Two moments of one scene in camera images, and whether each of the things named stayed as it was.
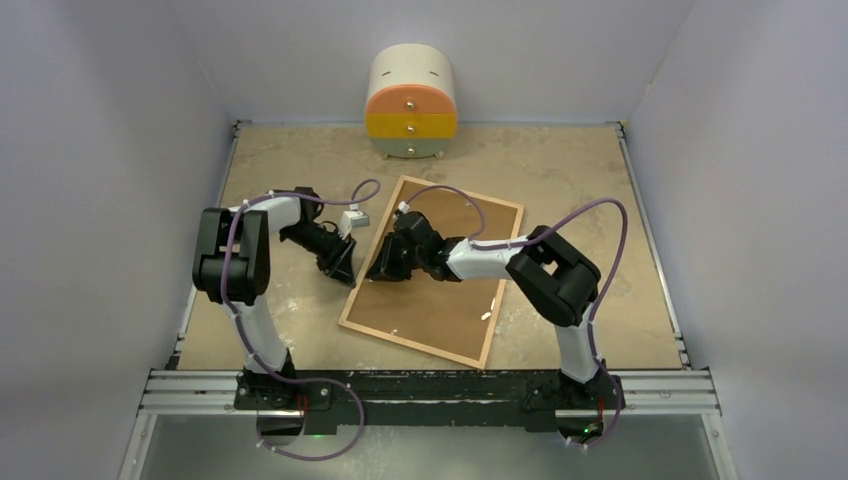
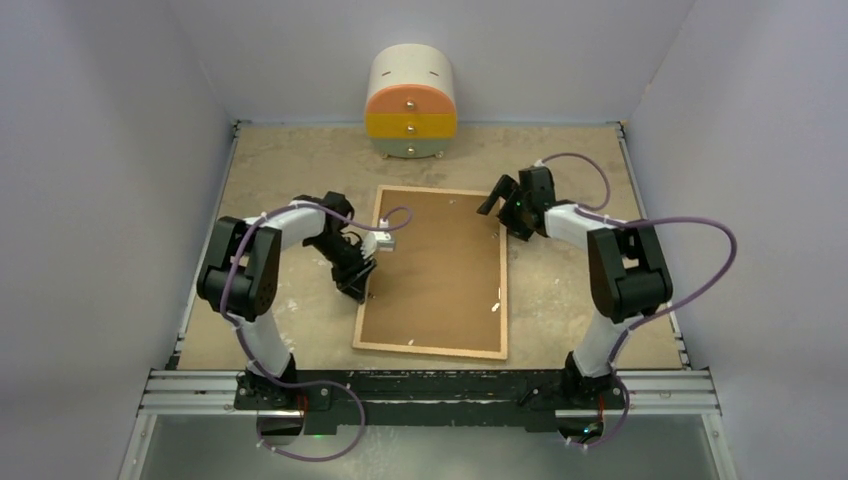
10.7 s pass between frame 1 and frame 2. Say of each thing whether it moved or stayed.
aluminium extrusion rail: stayed
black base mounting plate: stayed
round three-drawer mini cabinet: stayed
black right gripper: moved
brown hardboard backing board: moved
